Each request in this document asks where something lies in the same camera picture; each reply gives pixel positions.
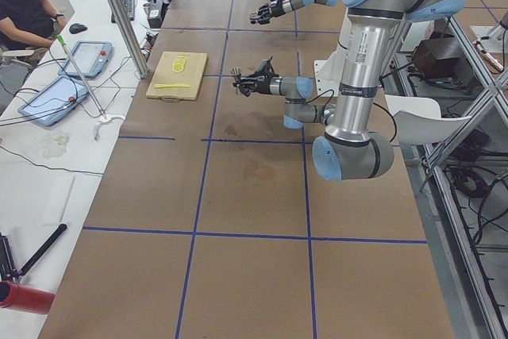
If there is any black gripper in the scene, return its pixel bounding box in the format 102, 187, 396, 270
249, 0, 286, 25
236, 71, 280, 97

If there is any bamboo cutting board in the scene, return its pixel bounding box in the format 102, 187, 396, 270
146, 52, 208, 101

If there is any yellow plastic knife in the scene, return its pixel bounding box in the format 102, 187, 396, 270
154, 83, 191, 89

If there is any black keyboard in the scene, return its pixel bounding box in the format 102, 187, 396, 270
110, 0, 137, 24

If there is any blue teach pendant far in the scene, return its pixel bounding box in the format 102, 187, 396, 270
71, 40, 113, 79

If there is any blue teach pendant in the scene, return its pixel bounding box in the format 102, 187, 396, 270
71, 40, 113, 79
17, 76, 89, 127

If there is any white chair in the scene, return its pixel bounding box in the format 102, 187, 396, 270
385, 94, 471, 144

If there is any black computer mouse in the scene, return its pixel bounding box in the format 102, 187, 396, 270
69, 23, 88, 34

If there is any metal rod green tip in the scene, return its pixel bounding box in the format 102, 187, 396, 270
56, 34, 108, 125

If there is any blue teach pendant near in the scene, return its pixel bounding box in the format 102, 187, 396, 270
17, 76, 89, 127

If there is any seated person black shirt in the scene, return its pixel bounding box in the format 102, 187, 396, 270
1, 0, 67, 66

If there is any red cylinder bottle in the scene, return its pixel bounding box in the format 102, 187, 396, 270
1, 281, 55, 314

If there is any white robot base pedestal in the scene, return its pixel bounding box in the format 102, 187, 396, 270
314, 15, 352, 97

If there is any aluminium frame post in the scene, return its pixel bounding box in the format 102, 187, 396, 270
107, 0, 148, 79

